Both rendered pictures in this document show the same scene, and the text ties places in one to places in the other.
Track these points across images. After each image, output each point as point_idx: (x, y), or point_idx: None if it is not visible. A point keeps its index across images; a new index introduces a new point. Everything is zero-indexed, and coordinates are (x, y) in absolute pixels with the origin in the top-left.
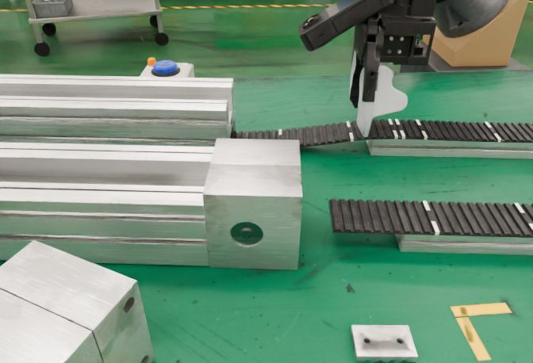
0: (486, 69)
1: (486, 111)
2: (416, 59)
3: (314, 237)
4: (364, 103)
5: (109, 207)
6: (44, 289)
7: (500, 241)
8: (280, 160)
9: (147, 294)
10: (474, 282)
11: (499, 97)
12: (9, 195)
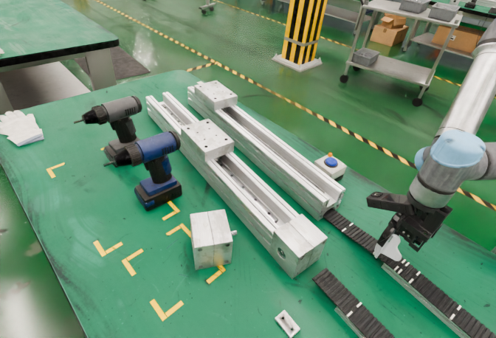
0: None
1: (492, 304)
2: (412, 246)
3: (311, 275)
4: (377, 243)
5: (251, 212)
6: (215, 225)
7: None
8: (310, 239)
9: (246, 244)
10: None
11: None
12: (232, 188)
